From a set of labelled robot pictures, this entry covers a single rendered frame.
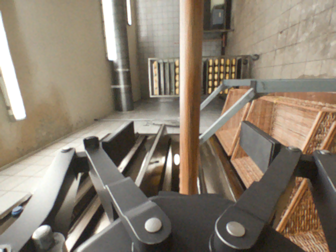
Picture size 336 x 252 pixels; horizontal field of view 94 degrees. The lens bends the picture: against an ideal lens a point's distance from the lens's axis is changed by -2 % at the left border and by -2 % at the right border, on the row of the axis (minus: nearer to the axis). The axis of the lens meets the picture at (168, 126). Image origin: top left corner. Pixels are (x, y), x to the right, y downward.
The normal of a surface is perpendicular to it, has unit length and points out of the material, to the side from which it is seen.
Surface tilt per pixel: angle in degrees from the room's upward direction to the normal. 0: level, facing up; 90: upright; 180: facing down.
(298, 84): 90
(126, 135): 180
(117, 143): 180
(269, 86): 90
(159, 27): 90
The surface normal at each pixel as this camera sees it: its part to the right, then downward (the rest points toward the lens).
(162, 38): -0.09, 0.28
